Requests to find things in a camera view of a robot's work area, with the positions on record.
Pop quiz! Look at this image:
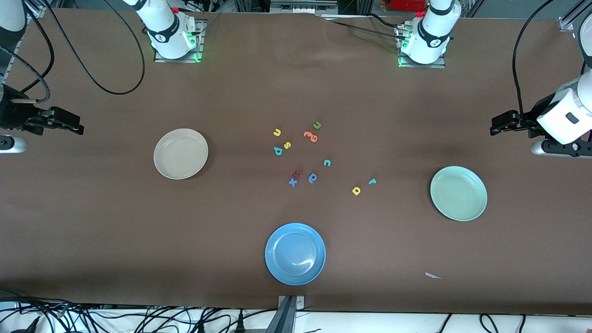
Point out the pale green plate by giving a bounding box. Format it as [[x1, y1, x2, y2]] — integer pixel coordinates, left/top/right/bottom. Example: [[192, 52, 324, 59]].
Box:
[[430, 166, 488, 222]]

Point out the brown paper table cover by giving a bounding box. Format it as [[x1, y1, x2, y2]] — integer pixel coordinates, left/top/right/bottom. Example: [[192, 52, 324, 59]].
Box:
[[0, 8, 592, 316]]

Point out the beige brown plate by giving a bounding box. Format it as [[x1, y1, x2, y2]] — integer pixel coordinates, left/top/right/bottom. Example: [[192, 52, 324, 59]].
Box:
[[153, 128, 209, 180]]

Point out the red box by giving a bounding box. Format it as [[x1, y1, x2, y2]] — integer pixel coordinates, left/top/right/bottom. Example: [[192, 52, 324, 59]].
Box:
[[389, 0, 427, 12]]

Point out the grey power strip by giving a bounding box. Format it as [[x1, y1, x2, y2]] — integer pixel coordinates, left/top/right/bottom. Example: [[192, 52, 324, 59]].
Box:
[[270, 0, 339, 15]]

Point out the blue plate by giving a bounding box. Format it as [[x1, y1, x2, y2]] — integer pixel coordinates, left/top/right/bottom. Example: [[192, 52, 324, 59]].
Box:
[[265, 222, 327, 286]]

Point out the aluminium profile beam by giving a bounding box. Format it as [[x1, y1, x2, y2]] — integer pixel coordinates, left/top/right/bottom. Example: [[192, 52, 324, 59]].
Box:
[[265, 295, 306, 333]]

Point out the thick black right gripper cable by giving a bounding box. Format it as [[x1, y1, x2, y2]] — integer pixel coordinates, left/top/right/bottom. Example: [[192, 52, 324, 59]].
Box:
[[0, 46, 50, 103]]

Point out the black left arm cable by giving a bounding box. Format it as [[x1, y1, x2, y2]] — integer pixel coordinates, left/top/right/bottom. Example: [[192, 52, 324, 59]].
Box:
[[512, 0, 555, 116]]

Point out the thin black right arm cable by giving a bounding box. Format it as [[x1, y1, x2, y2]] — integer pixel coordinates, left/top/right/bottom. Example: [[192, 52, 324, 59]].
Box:
[[44, 0, 146, 96]]

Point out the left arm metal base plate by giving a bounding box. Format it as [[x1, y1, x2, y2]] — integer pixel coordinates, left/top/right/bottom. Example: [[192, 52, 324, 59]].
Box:
[[398, 25, 447, 69]]

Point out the aluminium frame corner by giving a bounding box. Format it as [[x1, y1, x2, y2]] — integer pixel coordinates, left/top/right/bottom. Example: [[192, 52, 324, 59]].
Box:
[[22, 0, 48, 19], [557, 0, 590, 32]]

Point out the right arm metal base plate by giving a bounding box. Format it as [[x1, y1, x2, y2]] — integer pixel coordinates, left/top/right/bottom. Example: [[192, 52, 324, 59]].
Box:
[[154, 21, 205, 63]]

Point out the black cable on table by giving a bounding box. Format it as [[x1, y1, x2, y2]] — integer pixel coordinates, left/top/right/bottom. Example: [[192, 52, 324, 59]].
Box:
[[368, 13, 407, 29], [331, 20, 403, 37]]

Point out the tangled black cable bundle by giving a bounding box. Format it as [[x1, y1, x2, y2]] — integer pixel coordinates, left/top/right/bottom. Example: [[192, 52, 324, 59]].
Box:
[[0, 289, 264, 333]]

